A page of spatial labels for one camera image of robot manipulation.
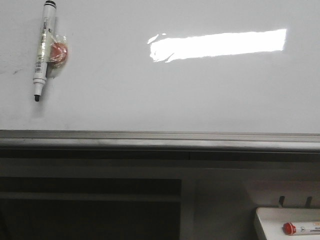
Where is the red round magnet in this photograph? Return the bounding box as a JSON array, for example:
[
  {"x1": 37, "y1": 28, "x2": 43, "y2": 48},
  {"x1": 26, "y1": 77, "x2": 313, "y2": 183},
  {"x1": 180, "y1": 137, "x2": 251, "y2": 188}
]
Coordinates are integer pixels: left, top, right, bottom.
[{"x1": 46, "y1": 34, "x2": 68, "y2": 78}]

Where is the white black-tip whiteboard marker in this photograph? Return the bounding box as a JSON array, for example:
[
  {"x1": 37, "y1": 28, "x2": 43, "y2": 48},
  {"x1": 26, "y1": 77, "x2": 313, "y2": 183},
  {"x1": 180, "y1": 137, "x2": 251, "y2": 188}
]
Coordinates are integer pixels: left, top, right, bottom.
[{"x1": 33, "y1": 0, "x2": 57, "y2": 102}]

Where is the white whiteboard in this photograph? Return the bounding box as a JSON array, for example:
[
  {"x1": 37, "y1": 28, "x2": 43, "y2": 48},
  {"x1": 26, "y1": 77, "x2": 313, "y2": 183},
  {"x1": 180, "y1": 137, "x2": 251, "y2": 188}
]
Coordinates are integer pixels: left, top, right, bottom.
[{"x1": 0, "y1": 0, "x2": 320, "y2": 134}]

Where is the grey aluminium whiteboard ledge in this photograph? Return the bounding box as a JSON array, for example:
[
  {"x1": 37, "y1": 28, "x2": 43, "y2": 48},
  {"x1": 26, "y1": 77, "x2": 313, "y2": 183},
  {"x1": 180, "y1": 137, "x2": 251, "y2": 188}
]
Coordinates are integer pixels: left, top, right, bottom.
[{"x1": 0, "y1": 130, "x2": 320, "y2": 153}]

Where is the left metal tray hook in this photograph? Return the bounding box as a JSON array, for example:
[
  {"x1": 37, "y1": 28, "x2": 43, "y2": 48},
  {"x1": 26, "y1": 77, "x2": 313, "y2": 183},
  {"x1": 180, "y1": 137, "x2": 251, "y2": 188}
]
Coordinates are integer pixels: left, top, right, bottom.
[{"x1": 278, "y1": 195, "x2": 285, "y2": 208}]

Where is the metal tray hook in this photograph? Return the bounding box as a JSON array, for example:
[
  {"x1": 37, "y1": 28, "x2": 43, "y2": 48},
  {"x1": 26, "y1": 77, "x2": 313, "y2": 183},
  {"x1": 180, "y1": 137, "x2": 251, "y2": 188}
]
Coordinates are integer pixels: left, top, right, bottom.
[
  {"x1": 278, "y1": 195, "x2": 285, "y2": 208},
  {"x1": 305, "y1": 196, "x2": 313, "y2": 208}
]

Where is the white plastic tray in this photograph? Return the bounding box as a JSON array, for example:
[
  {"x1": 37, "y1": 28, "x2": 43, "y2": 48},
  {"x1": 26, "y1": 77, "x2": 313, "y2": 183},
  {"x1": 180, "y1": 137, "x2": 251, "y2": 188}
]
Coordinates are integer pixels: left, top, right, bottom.
[{"x1": 254, "y1": 207, "x2": 320, "y2": 240}]

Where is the right metal tray hook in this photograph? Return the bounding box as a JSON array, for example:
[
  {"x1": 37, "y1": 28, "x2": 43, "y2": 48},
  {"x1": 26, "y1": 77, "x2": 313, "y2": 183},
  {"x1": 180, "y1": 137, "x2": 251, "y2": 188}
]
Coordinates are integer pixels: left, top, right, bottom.
[{"x1": 305, "y1": 196, "x2": 313, "y2": 208}]

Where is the red-capped white marker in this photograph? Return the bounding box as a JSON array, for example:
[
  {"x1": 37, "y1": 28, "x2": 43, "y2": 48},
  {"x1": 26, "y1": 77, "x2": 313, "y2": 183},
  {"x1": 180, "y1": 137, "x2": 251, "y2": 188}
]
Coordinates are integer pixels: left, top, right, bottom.
[{"x1": 282, "y1": 221, "x2": 320, "y2": 236}]

